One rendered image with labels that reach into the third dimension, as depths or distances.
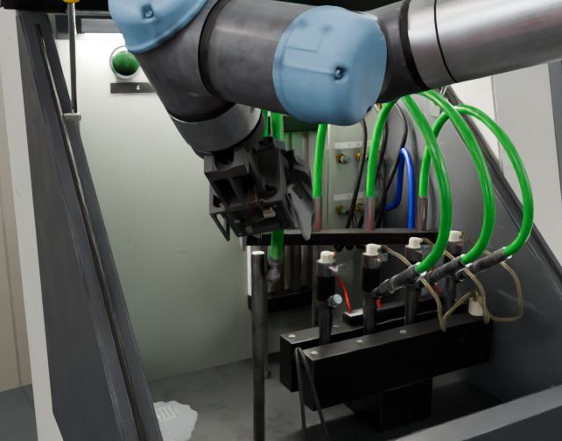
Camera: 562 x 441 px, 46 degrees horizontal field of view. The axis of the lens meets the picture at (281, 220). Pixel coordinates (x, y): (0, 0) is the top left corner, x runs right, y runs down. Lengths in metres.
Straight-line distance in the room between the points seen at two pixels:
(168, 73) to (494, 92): 0.77
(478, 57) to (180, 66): 0.22
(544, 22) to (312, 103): 0.17
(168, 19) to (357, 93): 0.14
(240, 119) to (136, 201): 0.59
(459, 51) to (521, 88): 0.70
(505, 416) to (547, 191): 0.47
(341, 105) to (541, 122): 0.84
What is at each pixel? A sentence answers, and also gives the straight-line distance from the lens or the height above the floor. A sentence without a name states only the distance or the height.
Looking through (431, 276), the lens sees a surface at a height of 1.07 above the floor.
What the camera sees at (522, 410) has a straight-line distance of 0.93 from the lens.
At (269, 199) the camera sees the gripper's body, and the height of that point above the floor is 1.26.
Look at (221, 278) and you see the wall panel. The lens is 1.21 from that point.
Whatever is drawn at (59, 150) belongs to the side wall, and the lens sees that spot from 0.88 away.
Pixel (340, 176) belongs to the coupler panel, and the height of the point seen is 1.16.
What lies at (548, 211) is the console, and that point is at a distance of 1.24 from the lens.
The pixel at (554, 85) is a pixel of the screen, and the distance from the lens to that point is 1.27.
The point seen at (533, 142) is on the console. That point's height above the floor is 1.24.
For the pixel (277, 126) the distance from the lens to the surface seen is 0.73.
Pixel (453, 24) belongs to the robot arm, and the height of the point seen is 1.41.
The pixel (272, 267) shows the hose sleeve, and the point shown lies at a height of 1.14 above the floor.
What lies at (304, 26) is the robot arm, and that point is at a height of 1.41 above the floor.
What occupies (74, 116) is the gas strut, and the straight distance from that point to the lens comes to 0.92.
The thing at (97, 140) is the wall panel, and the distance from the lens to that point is 1.08.
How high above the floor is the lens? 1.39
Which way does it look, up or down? 14 degrees down
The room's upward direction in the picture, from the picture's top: straight up
